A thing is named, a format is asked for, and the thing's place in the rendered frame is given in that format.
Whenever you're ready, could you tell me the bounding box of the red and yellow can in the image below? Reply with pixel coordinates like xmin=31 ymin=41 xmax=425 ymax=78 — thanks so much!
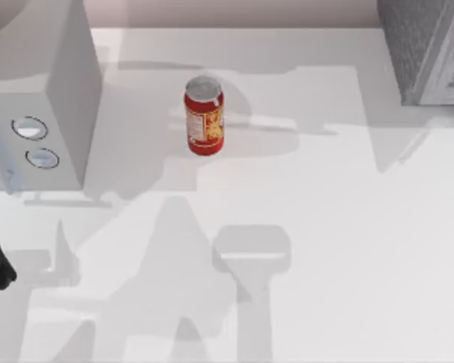
xmin=183 ymin=75 xmax=225 ymax=157

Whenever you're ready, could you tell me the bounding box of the small round microwave knob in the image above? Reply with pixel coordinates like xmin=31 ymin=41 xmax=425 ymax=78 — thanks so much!
xmin=25 ymin=147 xmax=61 ymax=170

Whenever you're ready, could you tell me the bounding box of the large round microwave knob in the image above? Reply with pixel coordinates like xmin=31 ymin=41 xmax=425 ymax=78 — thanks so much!
xmin=11 ymin=116 xmax=49 ymax=141

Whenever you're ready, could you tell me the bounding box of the pale microwave oven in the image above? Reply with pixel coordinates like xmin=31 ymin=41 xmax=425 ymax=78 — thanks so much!
xmin=0 ymin=0 xmax=102 ymax=195

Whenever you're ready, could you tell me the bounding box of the grey cabinet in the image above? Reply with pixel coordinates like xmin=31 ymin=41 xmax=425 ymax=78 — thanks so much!
xmin=376 ymin=0 xmax=454 ymax=107

